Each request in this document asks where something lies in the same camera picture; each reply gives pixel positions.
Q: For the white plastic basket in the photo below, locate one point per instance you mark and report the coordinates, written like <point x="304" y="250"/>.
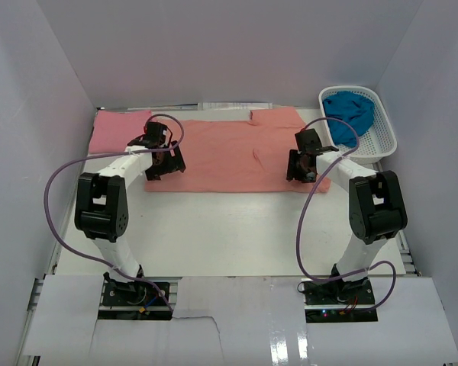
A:
<point x="379" y="140"/>

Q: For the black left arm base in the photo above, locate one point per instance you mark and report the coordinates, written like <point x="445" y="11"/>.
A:
<point x="140" y="303"/>

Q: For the salmon orange t shirt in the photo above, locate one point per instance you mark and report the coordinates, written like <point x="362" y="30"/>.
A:
<point x="236" y="156"/>

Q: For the blue t shirt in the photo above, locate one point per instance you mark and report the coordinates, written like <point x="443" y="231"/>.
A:
<point x="354" y="109"/>

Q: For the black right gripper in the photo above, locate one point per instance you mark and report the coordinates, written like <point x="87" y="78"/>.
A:
<point x="299" y="166"/>

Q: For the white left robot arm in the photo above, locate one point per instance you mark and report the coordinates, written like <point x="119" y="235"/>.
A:
<point x="101" y="211"/>

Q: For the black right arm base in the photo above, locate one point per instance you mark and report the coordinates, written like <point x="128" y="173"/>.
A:
<point x="327" y="303"/>

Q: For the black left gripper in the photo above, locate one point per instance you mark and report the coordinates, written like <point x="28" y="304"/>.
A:
<point x="168" y="163"/>

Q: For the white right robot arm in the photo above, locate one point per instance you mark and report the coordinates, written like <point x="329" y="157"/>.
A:
<point x="376" y="209"/>

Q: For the folded pink t shirt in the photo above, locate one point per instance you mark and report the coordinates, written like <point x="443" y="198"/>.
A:
<point x="112" y="131"/>

